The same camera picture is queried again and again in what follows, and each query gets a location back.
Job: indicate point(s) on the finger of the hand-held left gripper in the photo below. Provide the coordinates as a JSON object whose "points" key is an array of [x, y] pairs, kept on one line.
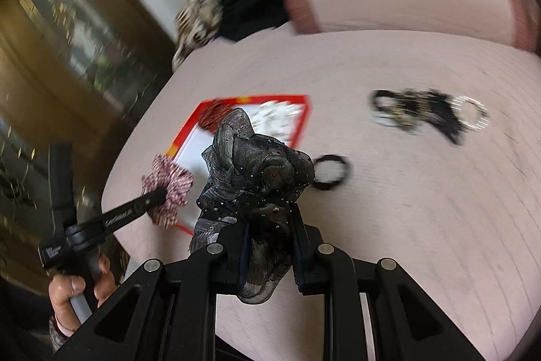
{"points": [[135, 213]]}

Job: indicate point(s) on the pink plaid scrunchie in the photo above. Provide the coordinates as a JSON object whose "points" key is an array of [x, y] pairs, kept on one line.
{"points": [[169, 179]]}

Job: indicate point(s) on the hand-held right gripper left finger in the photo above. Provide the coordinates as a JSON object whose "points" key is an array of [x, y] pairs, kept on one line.
{"points": [[234, 259]]}

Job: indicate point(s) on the red tray with white inside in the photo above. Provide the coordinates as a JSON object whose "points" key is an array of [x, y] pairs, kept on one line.
{"points": [[192, 151]]}

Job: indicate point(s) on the wooden door with glass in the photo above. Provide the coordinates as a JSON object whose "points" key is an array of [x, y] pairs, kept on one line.
{"points": [[63, 48]]}

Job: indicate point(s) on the white printed scrunchie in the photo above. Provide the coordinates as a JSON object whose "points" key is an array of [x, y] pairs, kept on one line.
{"points": [[274, 120]]}

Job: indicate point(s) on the black hair claw clip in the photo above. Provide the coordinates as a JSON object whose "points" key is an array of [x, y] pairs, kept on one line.
{"points": [[443, 120]]}

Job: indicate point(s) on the pink quilted bed cover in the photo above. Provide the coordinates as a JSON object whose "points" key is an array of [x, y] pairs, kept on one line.
{"points": [[422, 217]]}

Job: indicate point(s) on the leaf print blanket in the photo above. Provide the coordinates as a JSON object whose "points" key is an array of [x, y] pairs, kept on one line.
{"points": [[196, 14]]}

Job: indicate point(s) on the black sheer scrunchie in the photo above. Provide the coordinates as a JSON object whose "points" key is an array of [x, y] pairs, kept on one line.
{"points": [[253, 166]]}

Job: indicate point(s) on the person's left hand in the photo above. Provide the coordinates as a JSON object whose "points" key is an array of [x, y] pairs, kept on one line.
{"points": [[63, 293]]}

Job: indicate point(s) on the person's left forearm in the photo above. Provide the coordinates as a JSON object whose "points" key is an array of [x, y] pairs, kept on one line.
{"points": [[57, 337]]}

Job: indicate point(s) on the pink bolster cushion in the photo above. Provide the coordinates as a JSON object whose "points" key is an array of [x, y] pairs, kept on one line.
{"points": [[401, 1]]}

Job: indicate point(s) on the red polka dot scrunchie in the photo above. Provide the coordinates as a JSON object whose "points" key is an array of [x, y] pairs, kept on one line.
{"points": [[213, 113]]}

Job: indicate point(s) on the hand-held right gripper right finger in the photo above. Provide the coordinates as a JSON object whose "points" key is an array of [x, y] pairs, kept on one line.
{"points": [[302, 255]]}

